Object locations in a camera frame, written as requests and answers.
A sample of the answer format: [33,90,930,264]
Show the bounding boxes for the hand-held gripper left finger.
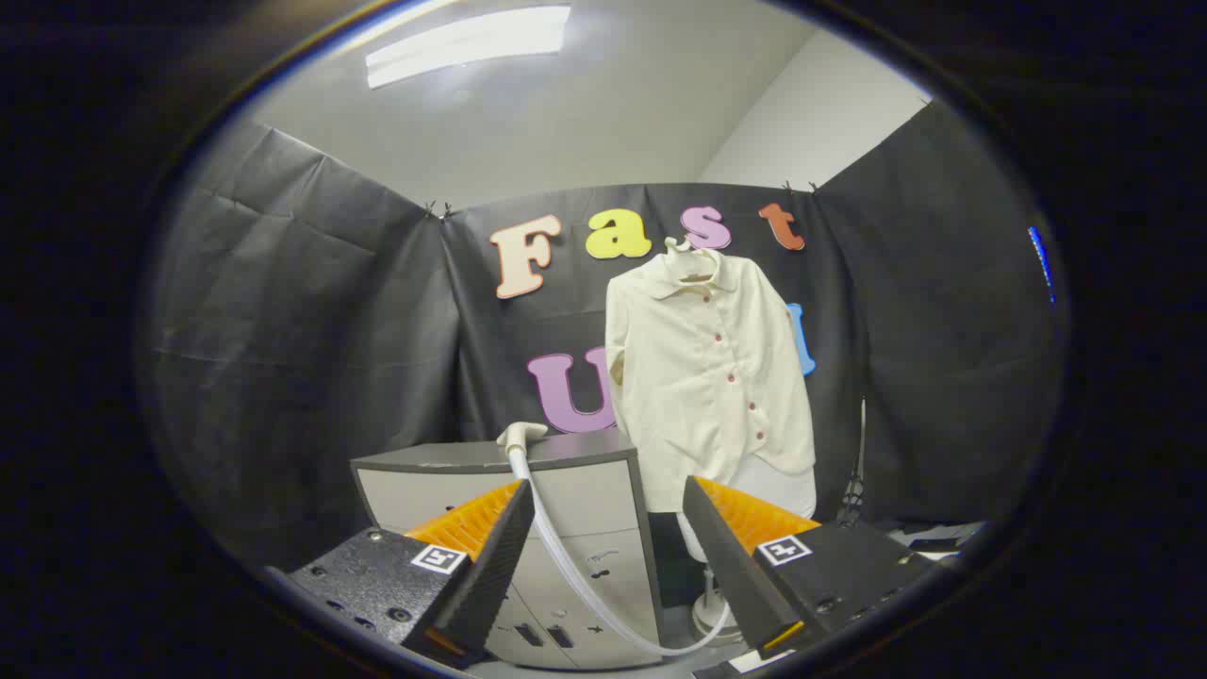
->
[267,479,536,671]

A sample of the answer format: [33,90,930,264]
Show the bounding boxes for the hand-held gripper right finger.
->
[682,474,965,659]

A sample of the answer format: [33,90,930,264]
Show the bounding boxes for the white garment steamer with hose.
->
[497,422,733,658]

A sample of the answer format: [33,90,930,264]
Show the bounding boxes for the cream button-up shirt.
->
[604,249,818,514]

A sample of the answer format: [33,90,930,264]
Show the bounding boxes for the grey cabinet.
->
[351,429,664,671]

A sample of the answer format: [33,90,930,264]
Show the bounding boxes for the black backdrop cloth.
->
[141,99,1063,576]

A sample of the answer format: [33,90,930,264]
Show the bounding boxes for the white plastic hanger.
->
[664,237,722,284]

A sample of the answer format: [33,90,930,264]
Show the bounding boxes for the ceiling light panel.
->
[366,6,572,91]

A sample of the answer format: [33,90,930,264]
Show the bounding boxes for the black hanging cables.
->
[835,396,869,527]

